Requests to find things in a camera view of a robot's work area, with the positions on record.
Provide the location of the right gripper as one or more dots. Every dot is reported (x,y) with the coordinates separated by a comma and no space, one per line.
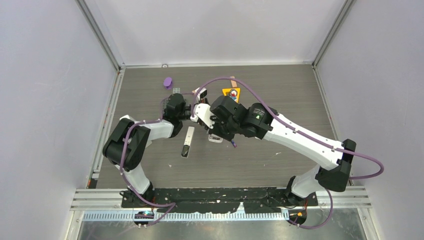
(215,131)

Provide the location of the large white remote control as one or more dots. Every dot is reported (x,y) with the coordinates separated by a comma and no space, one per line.
(214,138)

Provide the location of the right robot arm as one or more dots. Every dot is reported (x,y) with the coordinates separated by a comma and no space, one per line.
(333,165)

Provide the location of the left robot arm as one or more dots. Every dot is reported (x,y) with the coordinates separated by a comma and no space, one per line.
(126,145)

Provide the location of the slim white remote control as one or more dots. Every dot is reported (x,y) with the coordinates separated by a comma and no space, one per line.
(187,142)

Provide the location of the grey lego baseplate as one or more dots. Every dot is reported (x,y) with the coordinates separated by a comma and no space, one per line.
(176,90)

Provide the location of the orange toy board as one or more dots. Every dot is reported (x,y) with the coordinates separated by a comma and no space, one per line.
(233,93)

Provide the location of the purple cap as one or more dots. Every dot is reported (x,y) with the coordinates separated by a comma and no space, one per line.
(168,83)

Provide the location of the thin wooden stick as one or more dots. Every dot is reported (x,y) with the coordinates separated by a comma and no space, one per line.
(233,82)

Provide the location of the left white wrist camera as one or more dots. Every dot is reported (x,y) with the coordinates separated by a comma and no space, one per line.
(201,97)

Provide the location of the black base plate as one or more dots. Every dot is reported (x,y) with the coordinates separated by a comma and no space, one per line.
(227,200)

